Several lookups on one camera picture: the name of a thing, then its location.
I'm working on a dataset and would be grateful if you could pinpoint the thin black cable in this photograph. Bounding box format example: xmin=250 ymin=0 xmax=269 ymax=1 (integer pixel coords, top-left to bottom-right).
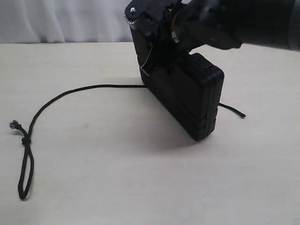
xmin=140 ymin=23 xmax=165 ymax=77

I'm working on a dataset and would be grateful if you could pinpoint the black braided rope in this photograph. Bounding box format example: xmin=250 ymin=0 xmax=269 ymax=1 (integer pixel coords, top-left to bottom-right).
xmin=9 ymin=84 xmax=247 ymax=200

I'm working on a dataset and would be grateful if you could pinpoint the white backdrop curtain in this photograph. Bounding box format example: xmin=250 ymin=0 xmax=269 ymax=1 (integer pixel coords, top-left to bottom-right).
xmin=0 ymin=0 xmax=132 ymax=44

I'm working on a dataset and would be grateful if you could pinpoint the black plastic carry case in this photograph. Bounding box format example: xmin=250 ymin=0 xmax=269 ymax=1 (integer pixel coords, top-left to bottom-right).
xmin=131 ymin=30 xmax=225 ymax=141

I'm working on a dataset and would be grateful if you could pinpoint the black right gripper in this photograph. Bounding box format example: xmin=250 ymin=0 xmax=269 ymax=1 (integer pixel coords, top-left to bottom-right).
xmin=154 ymin=0 xmax=241 ymax=65

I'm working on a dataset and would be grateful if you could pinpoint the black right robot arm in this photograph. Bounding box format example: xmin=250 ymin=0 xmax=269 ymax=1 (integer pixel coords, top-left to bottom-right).
xmin=154 ymin=0 xmax=300 ymax=64

